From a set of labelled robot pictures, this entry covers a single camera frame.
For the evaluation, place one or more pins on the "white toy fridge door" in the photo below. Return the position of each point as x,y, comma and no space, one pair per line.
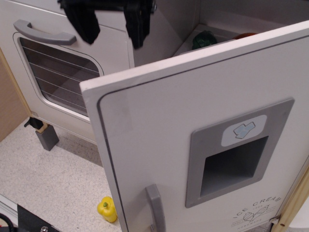
143,119

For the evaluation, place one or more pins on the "light wooden post right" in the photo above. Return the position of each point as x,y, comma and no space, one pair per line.
294,204

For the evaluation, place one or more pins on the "green toy vegetable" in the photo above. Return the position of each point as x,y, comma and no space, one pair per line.
203,39

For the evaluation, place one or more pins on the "black clamp bracket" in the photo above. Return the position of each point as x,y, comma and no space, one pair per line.
35,123

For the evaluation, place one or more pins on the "grey kitchen leg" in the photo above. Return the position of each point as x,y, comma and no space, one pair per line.
48,138

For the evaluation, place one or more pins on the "white toy kitchen cabinet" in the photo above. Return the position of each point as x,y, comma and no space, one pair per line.
175,20

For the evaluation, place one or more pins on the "light wooden frame left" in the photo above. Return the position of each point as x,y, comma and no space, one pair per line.
15,84

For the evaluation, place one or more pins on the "grey fridge door handle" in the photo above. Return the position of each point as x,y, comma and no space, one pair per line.
157,210

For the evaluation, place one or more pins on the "grey oven door handle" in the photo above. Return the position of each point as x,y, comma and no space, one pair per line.
25,28

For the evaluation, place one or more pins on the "grey ice dispenser panel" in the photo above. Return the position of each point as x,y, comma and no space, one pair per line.
234,153

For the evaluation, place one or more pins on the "black base plate with screw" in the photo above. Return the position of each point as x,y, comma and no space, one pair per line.
29,222

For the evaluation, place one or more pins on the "white toy oven door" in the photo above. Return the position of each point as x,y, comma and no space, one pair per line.
49,75

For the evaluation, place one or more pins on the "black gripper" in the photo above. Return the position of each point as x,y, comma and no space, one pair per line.
82,16

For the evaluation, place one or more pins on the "yellow toy bell pepper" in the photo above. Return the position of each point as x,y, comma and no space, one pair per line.
106,209

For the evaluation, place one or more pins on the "orange toy item in fridge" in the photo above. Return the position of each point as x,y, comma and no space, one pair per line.
244,35

